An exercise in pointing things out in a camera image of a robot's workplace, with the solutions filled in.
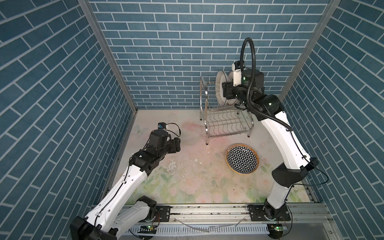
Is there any green circuit board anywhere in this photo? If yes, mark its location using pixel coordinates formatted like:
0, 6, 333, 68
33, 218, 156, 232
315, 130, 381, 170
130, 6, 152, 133
267, 224, 288, 240
138, 226, 158, 235

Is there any left corner aluminium post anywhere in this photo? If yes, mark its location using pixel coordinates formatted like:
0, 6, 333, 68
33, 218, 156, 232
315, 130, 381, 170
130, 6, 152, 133
78, 0, 138, 114

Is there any loose grey cable on rail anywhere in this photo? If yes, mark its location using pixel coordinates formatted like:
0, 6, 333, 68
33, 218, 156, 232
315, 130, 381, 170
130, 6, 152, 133
170, 216, 247, 233

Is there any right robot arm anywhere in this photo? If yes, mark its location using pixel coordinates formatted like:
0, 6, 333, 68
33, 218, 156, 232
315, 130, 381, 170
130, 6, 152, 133
216, 38, 319, 221

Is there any white slotted cable duct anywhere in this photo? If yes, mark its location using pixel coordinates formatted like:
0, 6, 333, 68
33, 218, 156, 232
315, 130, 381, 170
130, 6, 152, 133
127, 224, 269, 237

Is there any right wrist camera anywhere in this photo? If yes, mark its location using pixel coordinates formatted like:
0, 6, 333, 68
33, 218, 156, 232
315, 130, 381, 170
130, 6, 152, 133
232, 61, 243, 87

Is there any white plate black striped rim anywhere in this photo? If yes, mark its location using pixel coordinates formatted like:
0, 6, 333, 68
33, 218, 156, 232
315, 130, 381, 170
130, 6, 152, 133
215, 70, 230, 106

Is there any left green circuit board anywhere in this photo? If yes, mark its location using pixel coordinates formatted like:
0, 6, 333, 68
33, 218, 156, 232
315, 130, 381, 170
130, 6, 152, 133
138, 226, 158, 235

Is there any orange rimmed floral pattern plate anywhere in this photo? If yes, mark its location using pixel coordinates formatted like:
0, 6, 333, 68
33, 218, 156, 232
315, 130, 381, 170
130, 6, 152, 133
226, 144, 260, 175

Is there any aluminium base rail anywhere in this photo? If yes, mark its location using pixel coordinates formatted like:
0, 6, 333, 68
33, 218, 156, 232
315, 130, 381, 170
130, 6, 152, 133
118, 203, 342, 240

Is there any right green circuit board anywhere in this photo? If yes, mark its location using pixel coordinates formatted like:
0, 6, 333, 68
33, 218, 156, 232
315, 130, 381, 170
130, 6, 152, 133
267, 224, 288, 240

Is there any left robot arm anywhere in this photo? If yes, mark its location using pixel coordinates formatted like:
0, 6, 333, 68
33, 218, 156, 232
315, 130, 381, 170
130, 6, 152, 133
70, 129, 181, 240

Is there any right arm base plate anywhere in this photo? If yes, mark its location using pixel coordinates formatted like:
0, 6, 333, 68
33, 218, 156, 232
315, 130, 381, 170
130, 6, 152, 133
247, 205, 292, 222

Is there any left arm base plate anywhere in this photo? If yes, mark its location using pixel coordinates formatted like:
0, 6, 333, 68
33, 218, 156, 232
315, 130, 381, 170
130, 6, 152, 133
151, 205, 171, 223

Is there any silver metal dish rack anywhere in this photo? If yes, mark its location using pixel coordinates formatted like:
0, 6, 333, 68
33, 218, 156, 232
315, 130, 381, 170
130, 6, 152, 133
200, 77, 255, 145

